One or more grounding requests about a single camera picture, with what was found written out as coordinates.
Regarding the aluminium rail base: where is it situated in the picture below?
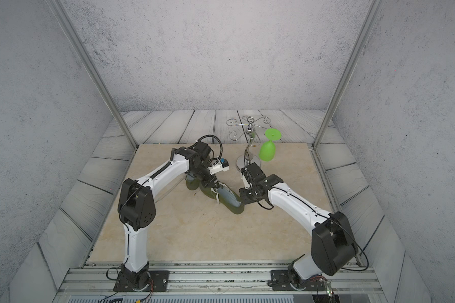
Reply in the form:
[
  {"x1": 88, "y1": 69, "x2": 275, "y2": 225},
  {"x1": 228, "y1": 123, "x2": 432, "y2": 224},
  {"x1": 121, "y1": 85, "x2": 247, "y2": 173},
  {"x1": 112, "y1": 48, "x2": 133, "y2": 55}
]
[{"x1": 54, "y1": 261, "x2": 387, "y2": 302}]

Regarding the grey insole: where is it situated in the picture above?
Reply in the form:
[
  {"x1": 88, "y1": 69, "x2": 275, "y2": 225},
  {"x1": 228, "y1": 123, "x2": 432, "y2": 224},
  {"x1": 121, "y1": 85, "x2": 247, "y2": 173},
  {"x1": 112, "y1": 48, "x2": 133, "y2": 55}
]
[{"x1": 217, "y1": 186, "x2": 241, "y2": 208}]

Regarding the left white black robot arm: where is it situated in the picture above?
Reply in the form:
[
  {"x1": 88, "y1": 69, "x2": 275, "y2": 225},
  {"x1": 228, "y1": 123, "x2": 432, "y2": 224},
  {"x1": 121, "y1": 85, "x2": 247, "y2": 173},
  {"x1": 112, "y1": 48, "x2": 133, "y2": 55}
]
[{"x1": 118, "y1": 142, "x2": 229, "y2": 274}]

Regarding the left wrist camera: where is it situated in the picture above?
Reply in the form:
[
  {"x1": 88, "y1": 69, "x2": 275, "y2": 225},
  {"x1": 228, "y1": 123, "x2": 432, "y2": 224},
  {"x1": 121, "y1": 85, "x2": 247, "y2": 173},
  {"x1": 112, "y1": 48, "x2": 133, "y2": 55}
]
[{"x1": 208, "y1": 158, "x2": 230, "y2": 174}]

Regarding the silver metal glass stand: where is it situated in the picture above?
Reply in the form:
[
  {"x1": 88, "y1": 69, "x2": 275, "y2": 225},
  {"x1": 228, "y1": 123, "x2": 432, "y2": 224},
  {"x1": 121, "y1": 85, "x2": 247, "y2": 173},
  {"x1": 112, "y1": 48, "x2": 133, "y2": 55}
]
[{"x1": 226, "y1": 116, "x2": 271, "y2": 171}]

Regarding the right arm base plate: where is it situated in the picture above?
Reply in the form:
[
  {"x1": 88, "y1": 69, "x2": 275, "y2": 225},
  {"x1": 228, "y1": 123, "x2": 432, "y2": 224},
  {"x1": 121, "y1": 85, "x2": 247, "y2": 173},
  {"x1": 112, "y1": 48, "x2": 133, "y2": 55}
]
[{"x1": 267, "y1": 270, "x2": 326, "y2": 291}]

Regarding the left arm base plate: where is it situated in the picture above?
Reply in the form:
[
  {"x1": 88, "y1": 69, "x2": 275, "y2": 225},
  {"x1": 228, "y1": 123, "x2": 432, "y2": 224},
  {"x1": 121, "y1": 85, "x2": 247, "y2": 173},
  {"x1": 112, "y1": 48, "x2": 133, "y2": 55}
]
[{"x1": 113, "y1": 270, "x2": 170, "y2": 292}]

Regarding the hanging green plastic wine glass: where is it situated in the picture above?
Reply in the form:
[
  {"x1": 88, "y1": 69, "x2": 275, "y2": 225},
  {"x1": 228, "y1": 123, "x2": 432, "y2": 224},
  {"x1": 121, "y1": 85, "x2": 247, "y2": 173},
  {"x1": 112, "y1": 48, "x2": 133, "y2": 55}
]
[{"x1": 259, "y1": 128, "x2": 282, "y2": 162}]

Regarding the right aluminium frame post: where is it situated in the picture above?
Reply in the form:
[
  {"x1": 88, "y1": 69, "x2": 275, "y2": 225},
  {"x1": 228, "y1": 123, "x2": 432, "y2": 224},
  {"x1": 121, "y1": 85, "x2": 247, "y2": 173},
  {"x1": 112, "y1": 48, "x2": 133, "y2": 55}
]
[{"x1": 312, "y1": 0, "x2": 384, "y2": 150}]

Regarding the left aluminium frame post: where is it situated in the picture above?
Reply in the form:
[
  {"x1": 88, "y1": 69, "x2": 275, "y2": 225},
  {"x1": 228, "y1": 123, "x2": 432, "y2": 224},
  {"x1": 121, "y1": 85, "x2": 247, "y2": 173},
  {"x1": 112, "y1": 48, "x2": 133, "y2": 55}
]
[{"x1": 46, "y1": 0, "x2": 139, "y2": 151}]

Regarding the olive green shoe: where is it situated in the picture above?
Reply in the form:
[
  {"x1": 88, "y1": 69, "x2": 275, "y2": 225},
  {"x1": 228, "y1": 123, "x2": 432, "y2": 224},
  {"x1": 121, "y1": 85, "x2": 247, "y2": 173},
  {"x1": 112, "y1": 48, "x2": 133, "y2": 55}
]
[
  {"x1": 200, "y1": 181, "x2": 245, "y2": 215},
  {"x1": 185, "y1": 174, "x2": 200, "y2": 191}
]

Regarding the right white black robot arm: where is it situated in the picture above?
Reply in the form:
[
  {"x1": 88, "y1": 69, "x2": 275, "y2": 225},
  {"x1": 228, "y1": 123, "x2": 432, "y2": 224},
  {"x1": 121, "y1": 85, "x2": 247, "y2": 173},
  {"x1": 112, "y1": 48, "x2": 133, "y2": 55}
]
[{"x1": 240, "y1": 163, "x2": 359, "y2": 281}]

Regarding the aluminium frame post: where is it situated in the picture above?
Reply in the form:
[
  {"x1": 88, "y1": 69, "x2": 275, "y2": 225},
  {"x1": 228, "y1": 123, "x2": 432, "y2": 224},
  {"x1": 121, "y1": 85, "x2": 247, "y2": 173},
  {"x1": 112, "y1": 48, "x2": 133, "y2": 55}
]
[
  {"x1": 312, "y1": 0, "x2": 384, "y2": 150},
  {"x1": 46, "y1": 0, "x2": 139, "y2": 151}
]

